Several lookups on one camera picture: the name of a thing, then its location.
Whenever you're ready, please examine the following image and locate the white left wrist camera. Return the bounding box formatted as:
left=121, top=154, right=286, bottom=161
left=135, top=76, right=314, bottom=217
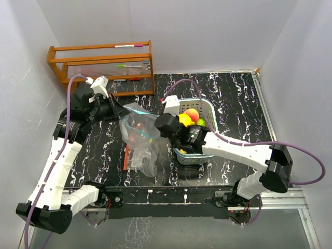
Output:
left=86, top=76, right=109, bottom=98

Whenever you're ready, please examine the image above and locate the aluminium frame rail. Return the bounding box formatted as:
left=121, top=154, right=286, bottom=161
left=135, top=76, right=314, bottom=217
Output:
left=253, top=71, right=320, bottom=249

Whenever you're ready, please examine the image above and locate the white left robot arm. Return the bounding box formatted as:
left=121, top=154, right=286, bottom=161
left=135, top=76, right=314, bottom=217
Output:
left=16, top=86, right=129, bottom=234

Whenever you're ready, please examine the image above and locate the wooden shelf rack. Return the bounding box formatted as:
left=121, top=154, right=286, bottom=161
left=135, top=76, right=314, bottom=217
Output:
left=46, top=40, right=155, bottom=96

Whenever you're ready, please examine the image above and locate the green lime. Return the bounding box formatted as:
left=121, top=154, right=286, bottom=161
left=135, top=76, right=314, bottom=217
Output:
left=196, top=118, right=207, bottom=127

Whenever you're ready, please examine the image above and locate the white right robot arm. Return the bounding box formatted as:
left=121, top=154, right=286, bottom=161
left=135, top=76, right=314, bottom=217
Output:
left=155, top=113, right=293, bottom=207

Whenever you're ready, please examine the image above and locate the orange zip plastic bag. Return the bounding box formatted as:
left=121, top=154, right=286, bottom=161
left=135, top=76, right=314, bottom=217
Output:
left=122, top=145, right=157, bottom=177

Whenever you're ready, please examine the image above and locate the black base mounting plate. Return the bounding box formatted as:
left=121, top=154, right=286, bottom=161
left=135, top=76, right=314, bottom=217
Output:
left=103, top=185, right=262, bottom=220

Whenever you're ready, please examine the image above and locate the white plastic basket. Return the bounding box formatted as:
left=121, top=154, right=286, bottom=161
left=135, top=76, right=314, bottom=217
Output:
left=174, top=98, right=218, bottom=165

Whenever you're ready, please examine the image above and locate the red orange peach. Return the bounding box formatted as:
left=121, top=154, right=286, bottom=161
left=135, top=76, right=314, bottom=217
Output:
left=184, top=108, right=200, bottom=122

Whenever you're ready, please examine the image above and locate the blue zip top bag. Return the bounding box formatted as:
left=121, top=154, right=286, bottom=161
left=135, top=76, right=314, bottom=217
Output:
left=119, top=102, right=161, bottom=149

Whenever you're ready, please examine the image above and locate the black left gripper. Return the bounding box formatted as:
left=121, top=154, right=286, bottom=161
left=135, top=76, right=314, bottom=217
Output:
left=87, top=92, right=130, bottom=125

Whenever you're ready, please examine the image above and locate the yellow lemon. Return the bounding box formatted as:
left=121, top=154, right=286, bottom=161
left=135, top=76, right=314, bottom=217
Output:
left=178, top=113, right=195, bottom=127

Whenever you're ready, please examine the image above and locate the green white marker pen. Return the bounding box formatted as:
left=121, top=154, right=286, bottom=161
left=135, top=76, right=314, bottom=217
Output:
left=117, top=64, right=143, bottom=68

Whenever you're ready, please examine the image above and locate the pink white marker pen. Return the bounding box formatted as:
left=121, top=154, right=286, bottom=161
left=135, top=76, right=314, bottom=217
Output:
left=114, top=44, right=144, bottom=48

